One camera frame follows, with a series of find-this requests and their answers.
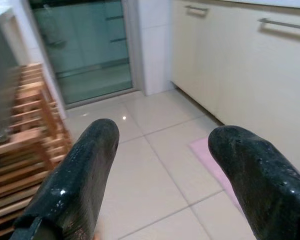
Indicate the wooden slatted rack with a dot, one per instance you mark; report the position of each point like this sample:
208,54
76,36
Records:
27,140

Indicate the pink floor mat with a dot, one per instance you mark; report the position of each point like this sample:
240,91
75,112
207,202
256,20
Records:
202,155

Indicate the cream kitchen cabinet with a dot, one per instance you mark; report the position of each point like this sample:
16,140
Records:
240,75

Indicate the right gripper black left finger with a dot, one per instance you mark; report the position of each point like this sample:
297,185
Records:
85,170

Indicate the frosted glass sliding door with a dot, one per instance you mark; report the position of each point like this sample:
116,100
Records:
90,50

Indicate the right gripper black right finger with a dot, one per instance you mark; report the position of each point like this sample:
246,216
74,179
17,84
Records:
260,185

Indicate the grey white fridge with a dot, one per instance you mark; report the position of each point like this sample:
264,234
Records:
0,75

